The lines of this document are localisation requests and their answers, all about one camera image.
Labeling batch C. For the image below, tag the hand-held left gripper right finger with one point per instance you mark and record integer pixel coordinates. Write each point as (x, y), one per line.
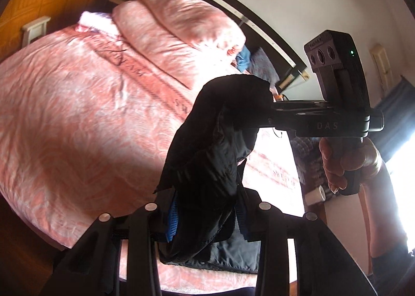
(242, 219)

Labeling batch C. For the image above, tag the plaid cloth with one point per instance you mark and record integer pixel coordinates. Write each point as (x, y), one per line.
(308, 159)

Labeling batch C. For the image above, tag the dark patterned curtain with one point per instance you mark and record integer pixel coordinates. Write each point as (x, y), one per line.
(398, 98)

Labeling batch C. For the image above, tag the blue cloth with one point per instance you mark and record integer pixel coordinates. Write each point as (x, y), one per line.
(243, 59)

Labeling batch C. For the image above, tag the white pink cloth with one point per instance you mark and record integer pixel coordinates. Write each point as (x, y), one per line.
(97, 21)

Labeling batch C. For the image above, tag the person's right hand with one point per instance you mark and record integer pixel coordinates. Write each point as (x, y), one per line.
(334, 169)

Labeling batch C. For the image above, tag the black quilted pants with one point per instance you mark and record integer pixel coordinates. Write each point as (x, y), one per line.
(207, 140)

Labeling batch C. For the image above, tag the pink pillow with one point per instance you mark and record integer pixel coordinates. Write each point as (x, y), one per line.
(155, 39)
(191, 13)

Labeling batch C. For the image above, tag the beige wall socket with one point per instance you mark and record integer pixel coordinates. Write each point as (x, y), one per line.
(379, 62)

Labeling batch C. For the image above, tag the window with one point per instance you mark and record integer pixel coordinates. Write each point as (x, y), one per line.
(403, 185)

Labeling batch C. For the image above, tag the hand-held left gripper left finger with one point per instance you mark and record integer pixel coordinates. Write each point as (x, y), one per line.
(171, 223)

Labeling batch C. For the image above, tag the white trash bin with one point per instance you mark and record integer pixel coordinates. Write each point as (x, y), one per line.
(315, 195)

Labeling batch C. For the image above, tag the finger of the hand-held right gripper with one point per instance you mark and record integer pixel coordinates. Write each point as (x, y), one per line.
(277, 116)

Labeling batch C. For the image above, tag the person's right forearm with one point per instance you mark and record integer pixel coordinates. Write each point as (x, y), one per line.
(379, 211)

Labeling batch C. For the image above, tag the pink upper pillow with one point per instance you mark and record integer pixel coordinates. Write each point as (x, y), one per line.
(191, 13)

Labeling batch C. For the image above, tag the bed with pink sheet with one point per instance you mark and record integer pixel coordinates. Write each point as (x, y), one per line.
(64, 120)

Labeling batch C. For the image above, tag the small white step stool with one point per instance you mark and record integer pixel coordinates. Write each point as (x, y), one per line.
(35, 30)

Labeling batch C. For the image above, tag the dark wooden headboard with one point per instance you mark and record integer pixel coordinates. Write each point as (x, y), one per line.
(259, 26)

